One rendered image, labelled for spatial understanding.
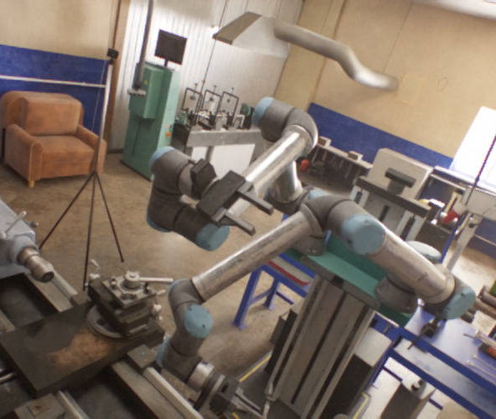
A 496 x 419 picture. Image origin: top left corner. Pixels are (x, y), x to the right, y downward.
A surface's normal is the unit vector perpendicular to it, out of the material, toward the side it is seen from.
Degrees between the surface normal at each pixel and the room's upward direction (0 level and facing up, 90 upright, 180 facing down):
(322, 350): 90
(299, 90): 90
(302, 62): 90
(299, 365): 90
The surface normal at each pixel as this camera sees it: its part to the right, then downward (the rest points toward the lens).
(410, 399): -0.75, 0.07
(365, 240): 0.24, 0.43
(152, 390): 0.28, -0.87
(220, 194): -0.18, -0.54
